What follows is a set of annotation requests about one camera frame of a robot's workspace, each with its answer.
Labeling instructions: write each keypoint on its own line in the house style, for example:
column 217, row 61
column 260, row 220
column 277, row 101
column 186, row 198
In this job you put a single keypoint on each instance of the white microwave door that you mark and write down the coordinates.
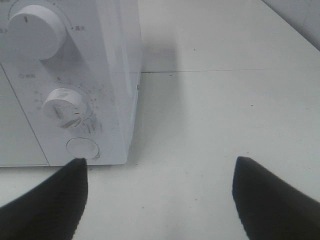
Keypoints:
column 19, row 146

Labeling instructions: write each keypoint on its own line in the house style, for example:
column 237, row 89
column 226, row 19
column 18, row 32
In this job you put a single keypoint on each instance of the white microwave oven body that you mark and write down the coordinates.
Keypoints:
column 101, row 59

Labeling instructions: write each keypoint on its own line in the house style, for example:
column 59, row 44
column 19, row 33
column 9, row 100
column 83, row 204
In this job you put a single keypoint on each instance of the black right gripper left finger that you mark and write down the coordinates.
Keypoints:
column 50, row 211

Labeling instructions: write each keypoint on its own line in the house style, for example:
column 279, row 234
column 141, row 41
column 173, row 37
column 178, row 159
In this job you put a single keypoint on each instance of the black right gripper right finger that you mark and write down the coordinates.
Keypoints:
column 271, row 209

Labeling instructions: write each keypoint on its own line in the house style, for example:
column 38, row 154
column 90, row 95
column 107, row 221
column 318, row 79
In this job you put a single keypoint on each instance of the white timer knob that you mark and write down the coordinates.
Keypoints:
column 65, row 107

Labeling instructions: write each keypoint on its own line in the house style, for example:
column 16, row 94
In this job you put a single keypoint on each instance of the white round door button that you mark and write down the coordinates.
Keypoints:
column 81, row 147

